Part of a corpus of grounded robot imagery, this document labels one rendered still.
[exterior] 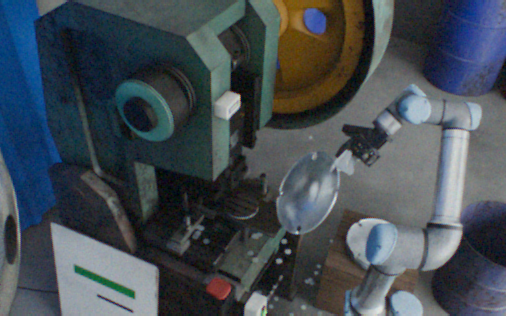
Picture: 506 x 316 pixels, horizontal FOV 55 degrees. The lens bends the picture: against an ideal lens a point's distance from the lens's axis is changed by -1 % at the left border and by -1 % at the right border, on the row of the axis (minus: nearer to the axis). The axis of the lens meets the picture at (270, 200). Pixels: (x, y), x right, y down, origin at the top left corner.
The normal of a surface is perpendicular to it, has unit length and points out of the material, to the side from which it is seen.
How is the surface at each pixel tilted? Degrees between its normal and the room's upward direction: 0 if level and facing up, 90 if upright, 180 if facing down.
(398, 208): 0
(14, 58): 90
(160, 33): 90
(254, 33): 90
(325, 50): 90
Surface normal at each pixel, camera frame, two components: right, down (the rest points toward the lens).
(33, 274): 0.07, -0.70
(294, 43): -0.45, 0.61
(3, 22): 0.17, 0.71
